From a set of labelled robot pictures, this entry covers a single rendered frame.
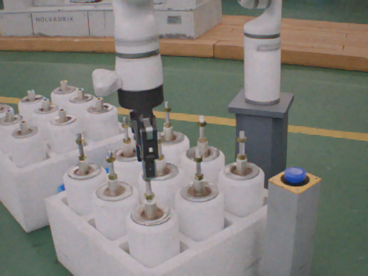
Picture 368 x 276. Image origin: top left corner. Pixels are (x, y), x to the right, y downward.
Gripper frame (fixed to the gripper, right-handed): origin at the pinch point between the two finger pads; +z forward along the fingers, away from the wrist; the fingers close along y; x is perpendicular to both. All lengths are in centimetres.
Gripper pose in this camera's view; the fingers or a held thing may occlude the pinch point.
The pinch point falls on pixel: (146, 162)
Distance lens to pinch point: 87.9
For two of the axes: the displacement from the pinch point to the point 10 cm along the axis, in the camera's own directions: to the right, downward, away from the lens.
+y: -2.3, -3.9, 8.9
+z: 0.4, 9.1, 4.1
